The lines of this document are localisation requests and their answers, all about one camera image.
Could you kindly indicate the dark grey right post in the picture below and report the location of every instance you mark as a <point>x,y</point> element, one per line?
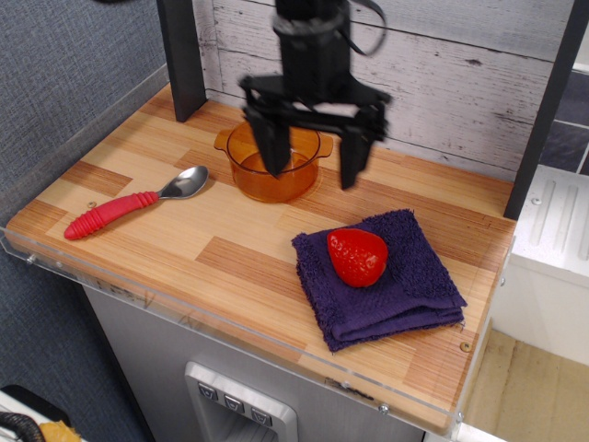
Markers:
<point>569,47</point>

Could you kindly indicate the red plastic strawberry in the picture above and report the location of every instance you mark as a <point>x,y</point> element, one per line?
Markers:
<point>358,257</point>

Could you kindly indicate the white toy sink unit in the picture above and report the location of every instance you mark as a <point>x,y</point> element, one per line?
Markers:
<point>542,299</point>

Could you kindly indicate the orange transparent glass pot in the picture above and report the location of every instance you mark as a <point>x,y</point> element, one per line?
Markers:
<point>250,174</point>

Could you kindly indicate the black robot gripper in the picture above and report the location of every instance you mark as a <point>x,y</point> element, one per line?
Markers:
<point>315,90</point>

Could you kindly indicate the folded purple towel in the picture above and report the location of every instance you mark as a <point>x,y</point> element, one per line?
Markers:
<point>415,291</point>

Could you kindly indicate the yellow object bottom left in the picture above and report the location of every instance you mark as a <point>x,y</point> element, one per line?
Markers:
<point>59,432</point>

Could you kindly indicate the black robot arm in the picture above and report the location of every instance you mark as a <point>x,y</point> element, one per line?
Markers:
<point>308,14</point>

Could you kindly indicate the silver dispenser button panel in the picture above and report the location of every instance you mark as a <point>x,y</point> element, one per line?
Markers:
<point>231,411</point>

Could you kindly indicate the dark grey post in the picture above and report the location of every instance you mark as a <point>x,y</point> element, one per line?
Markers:
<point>569,47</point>
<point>182,50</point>

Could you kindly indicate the dark grey left post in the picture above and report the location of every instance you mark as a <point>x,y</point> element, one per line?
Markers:
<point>182,50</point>

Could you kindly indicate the grey toy fridge cabinet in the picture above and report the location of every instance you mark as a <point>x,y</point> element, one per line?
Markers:
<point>153,353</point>

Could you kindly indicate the clear acrylic edge guard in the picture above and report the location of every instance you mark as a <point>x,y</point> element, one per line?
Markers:
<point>224,265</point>

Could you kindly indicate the red handled metal spoon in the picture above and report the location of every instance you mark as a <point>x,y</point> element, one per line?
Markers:
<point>185,185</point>

